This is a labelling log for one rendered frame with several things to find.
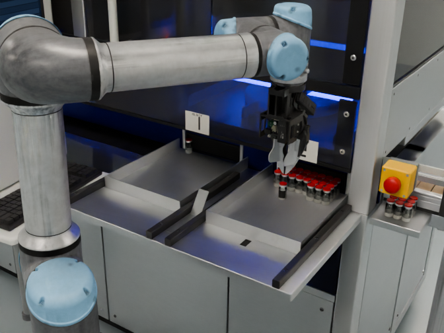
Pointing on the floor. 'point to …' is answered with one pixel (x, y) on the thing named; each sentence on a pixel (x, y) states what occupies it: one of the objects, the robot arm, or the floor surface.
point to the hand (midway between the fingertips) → (287, 166)
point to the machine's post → (368, 156)
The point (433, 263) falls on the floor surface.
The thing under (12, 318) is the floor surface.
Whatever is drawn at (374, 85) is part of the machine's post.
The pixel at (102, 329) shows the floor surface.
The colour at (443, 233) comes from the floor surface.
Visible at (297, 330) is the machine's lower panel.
